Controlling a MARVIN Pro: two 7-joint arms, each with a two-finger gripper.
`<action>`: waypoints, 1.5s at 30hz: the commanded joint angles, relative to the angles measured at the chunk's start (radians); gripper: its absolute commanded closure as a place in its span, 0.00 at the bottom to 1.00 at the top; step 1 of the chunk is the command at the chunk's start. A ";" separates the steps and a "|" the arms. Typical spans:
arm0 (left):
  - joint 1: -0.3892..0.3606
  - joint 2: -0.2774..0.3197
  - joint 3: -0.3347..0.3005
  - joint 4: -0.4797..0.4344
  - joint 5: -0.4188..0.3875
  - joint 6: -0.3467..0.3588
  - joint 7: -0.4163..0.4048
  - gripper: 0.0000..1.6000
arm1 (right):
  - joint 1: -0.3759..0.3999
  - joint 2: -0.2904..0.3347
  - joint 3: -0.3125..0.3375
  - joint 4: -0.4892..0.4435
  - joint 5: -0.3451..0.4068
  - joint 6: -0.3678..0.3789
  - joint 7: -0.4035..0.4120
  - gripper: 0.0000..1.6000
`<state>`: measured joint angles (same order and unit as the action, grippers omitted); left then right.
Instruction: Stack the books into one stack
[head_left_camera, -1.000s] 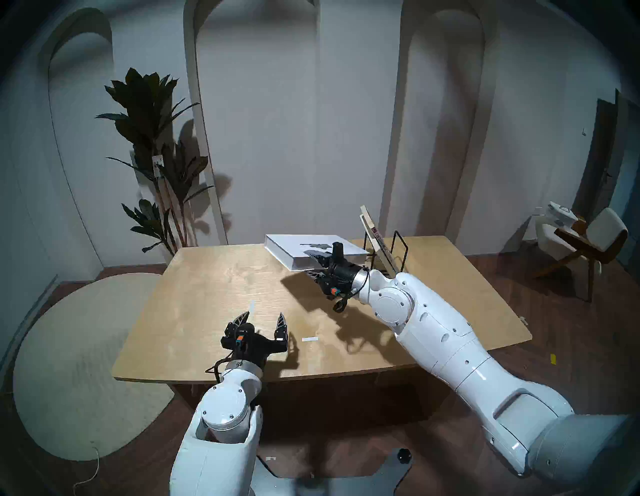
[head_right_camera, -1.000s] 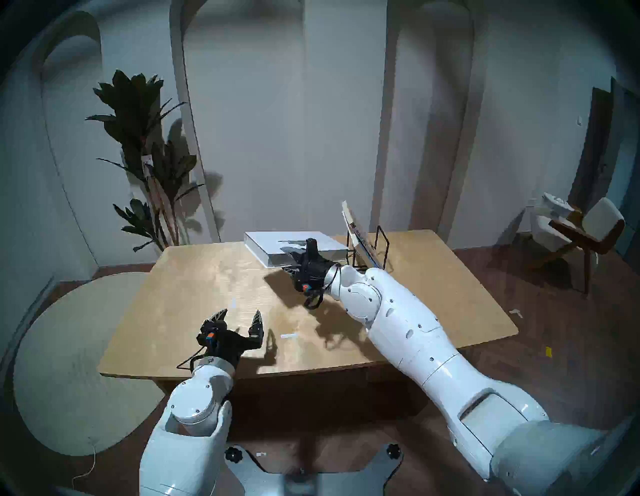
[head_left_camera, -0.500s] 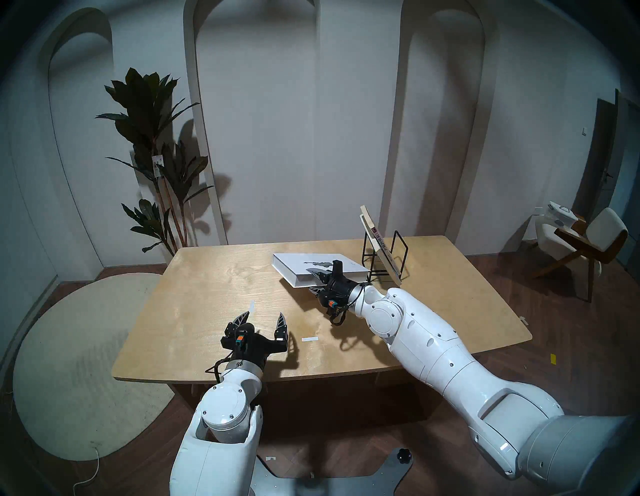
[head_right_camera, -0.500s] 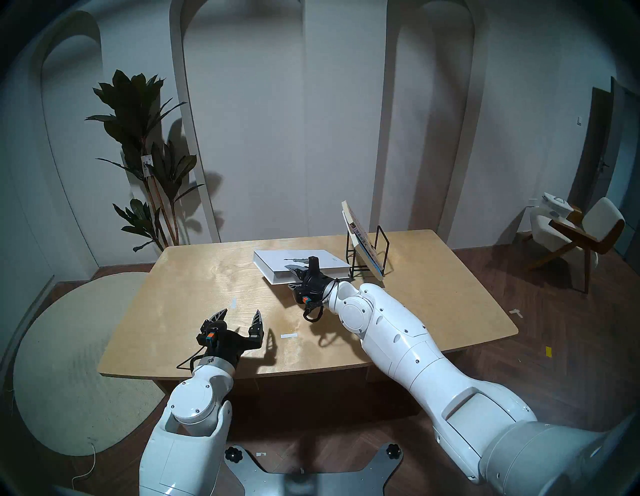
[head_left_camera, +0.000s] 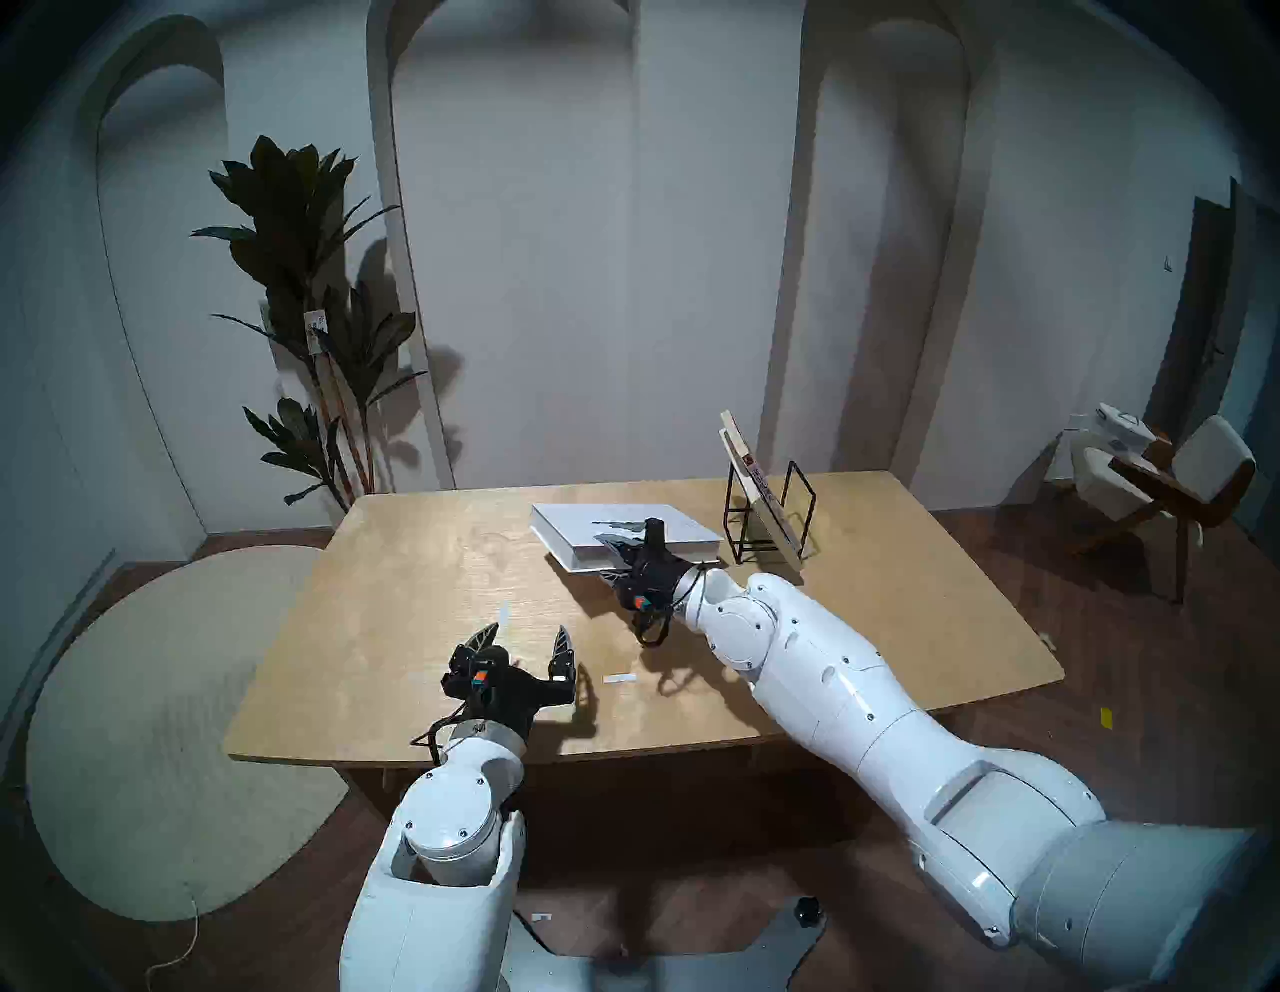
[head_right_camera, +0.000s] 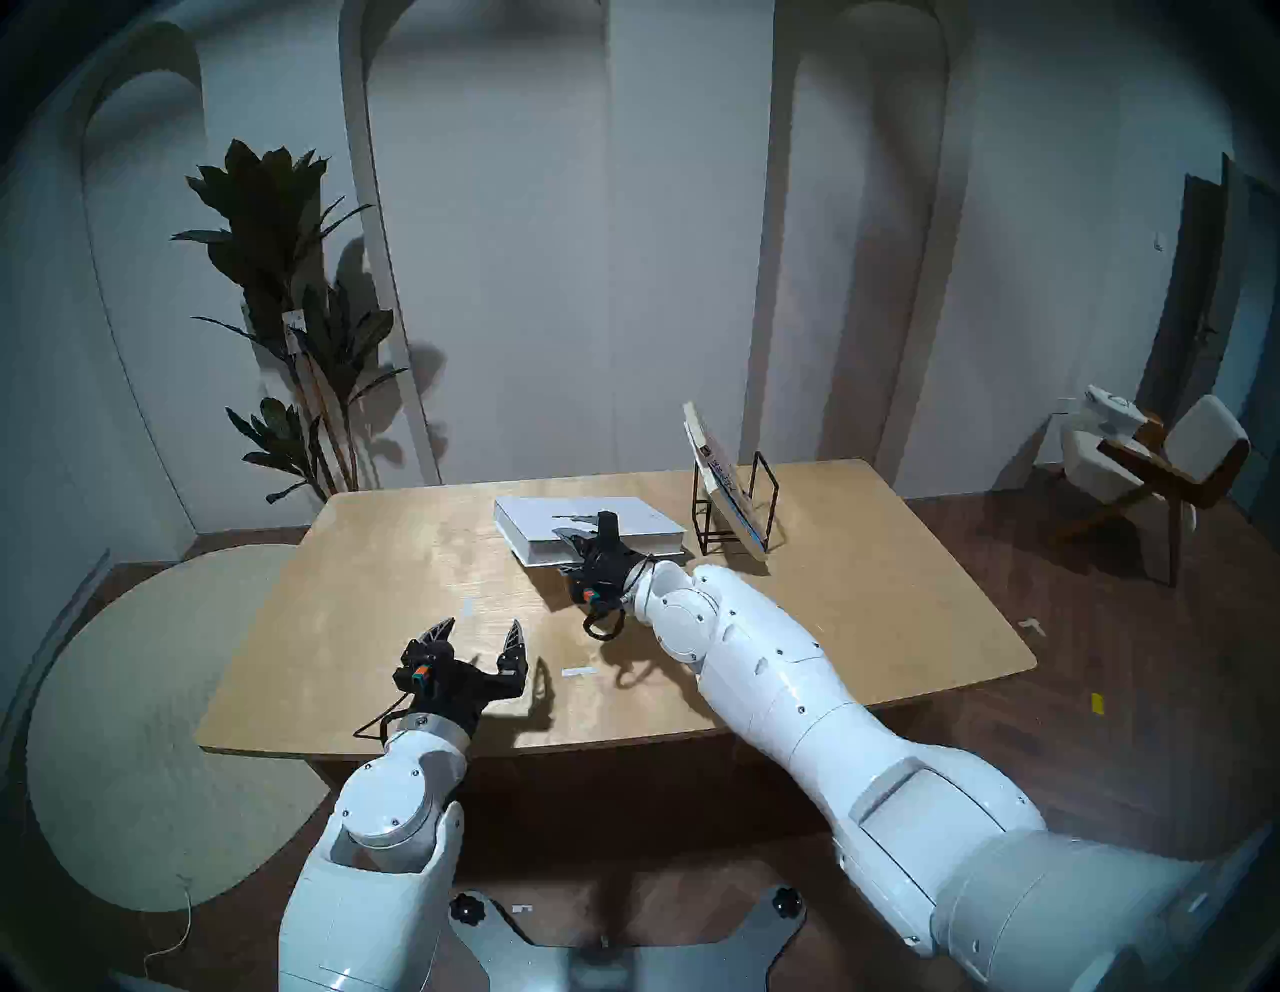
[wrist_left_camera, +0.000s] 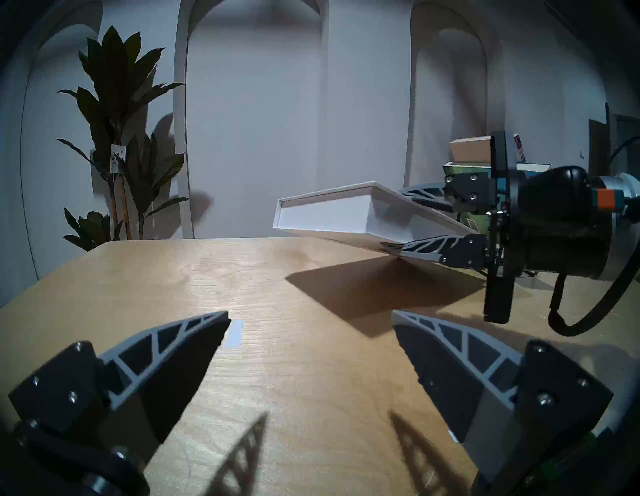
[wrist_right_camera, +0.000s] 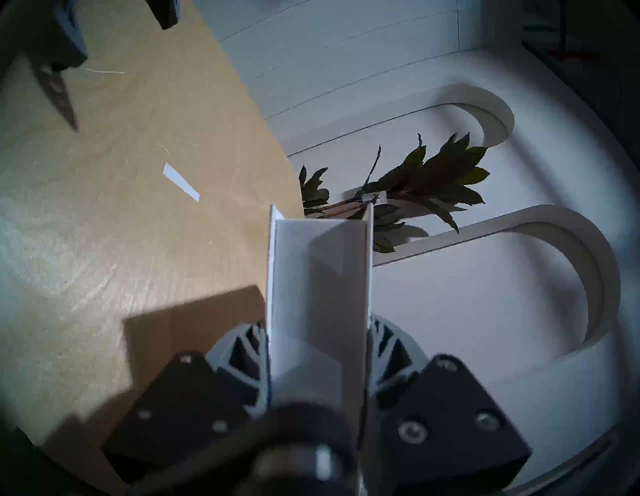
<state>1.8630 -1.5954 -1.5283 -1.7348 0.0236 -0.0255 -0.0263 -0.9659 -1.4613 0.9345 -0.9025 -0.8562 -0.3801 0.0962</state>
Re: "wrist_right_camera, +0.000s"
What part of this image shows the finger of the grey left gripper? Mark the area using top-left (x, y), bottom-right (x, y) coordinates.
top-left (27, 0), bottom-right (90, 133)
top-left (145, 0), bottom-right (181, 30)

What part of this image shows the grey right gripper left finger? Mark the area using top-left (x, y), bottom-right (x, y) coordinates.
top-left (100, 322), bottom-right (271, 481)

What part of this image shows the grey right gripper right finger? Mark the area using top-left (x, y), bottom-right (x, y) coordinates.
top-left (369, 312), bottom-right (532, 490)

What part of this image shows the thick white book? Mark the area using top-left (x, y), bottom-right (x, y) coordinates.
top-left (266, 204), bottom-right (375, 496)

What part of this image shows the white tape strip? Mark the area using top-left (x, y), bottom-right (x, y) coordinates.
top-left (163, 162), bottom-right (201, 202)

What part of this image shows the tall dark green plant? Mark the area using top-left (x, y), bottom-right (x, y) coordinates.
top-left (298, 132), bottom-right (491, 254)

